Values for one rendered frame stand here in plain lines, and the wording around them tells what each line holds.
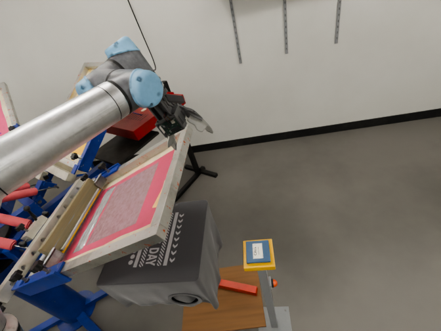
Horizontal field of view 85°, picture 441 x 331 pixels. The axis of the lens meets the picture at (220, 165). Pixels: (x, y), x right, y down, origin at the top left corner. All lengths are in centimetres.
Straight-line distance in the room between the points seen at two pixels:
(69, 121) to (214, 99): 256
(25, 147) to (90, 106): 12
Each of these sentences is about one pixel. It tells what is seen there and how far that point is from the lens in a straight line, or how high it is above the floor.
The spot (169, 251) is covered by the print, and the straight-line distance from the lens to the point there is 123.
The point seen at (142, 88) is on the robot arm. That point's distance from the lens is 51.
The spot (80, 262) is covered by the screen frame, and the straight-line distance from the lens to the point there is 101.
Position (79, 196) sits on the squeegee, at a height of 122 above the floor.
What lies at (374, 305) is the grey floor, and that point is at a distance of 211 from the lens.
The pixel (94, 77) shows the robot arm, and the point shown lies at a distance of 64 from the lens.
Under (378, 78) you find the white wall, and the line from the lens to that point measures 325.
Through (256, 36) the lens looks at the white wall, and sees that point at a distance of 273.
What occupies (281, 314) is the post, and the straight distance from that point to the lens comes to 200.
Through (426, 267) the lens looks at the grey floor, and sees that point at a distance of 234.
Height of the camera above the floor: 192
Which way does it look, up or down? 39 degrees down
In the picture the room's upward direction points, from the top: 16 degrees counter-clockwise
